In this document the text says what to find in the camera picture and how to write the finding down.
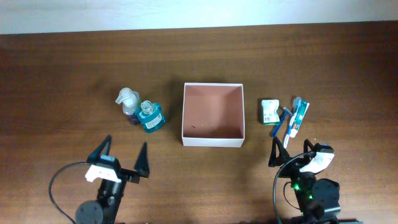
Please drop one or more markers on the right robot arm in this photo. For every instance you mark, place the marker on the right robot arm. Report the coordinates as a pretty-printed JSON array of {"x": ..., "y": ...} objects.
[{"x": 318, "y": 199}]

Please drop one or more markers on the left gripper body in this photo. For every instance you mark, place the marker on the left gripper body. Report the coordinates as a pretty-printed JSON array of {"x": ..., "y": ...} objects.
[{"x": 130, "y": 176}]

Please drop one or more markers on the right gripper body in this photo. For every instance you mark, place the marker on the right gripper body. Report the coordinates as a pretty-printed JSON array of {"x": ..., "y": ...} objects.
[{"x": 292, "y": 171}]

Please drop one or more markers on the blue white toothbrush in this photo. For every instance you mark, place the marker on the blue white toothbrush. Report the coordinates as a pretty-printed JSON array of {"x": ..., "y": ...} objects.
[{"x": 296, "y": 106}]

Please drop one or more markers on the clear pump bottle purple liquid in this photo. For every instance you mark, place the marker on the clear pump bottle purple liquid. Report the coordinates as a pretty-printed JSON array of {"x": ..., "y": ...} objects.
[{"x": 131, "y": 102}]

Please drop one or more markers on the blue disposable razor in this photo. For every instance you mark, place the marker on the blue disposable razor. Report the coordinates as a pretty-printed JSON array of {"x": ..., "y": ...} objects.
[{"x": 286, "y": 113}]

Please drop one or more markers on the white cardboard box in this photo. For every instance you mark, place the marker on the white cardboard box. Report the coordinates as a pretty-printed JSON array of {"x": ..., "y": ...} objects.
[{"x": 213, "y": 115}]

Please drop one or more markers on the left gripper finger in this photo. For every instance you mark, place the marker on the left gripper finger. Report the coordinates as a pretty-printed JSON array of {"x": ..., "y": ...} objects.
[
  {"x": 102, "y": 149},
  {"x": 142, "y": 163}
]

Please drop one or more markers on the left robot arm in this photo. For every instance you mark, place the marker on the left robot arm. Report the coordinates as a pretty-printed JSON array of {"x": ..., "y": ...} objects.
[{"x": 105, "y": 207}]

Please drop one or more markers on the blue mouthwash bottle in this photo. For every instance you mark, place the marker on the blue mouthwash bottle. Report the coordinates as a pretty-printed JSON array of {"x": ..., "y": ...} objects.
[{"x": 151, "y": 116}]

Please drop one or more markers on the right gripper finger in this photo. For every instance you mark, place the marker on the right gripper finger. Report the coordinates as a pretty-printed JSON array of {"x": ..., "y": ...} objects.
[
  {"x": 279, "y": 155},
  {"x": 308, "y": 146}
]

